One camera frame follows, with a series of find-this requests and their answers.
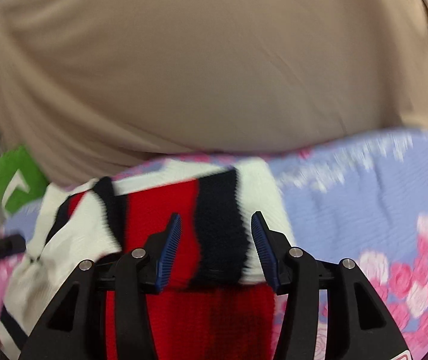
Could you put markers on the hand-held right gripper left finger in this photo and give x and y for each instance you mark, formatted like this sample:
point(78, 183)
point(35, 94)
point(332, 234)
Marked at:
point(167, 255)

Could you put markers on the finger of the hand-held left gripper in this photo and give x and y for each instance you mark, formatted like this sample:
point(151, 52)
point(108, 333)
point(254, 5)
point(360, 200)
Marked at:
point(0, 249)

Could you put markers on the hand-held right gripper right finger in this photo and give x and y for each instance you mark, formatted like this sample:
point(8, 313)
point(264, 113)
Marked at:
point(266, 255)

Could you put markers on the white red navy knit sweater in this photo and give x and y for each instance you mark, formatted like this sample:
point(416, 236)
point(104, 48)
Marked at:
point(161, 210)

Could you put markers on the green cushion with white mark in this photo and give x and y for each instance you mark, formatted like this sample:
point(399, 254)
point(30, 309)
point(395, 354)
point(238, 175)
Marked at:
point(8, 172)

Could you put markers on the pink blue floral bed sheet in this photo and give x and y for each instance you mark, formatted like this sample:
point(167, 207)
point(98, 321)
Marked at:
point(349, 210)

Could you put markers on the beige cloth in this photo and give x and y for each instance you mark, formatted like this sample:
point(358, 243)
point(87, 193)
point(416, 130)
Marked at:
point(214, 67)

